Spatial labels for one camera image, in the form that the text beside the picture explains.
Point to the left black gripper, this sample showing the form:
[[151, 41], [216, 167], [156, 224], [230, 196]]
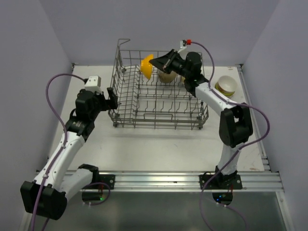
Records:
[[107, 105]]

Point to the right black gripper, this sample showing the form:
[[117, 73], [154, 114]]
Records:
[[165, 62]]

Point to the yellow bowl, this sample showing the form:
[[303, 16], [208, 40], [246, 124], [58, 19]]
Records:
[[146, 67]]

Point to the grey wire dish rack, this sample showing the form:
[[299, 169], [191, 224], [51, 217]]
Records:
[[144, 103]]

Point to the beige bowl with sunflower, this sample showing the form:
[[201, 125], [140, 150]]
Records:
[[227, 83]]

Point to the lime green bowl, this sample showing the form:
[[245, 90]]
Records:
[[221, 90]]

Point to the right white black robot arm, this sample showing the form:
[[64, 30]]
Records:
[[235, 124]]

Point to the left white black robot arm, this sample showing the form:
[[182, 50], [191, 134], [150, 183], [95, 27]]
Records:
[[49, 192]]

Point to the beige brown glazed bowl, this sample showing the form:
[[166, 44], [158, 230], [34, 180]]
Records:
[[165, 77]]

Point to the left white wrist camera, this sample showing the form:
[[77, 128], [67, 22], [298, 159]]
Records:
[[93, 84]]

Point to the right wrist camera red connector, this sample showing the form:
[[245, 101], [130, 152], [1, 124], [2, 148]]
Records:
[[183, 45]]

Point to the aluminium mounting rail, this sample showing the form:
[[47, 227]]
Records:
[[138, 181]]

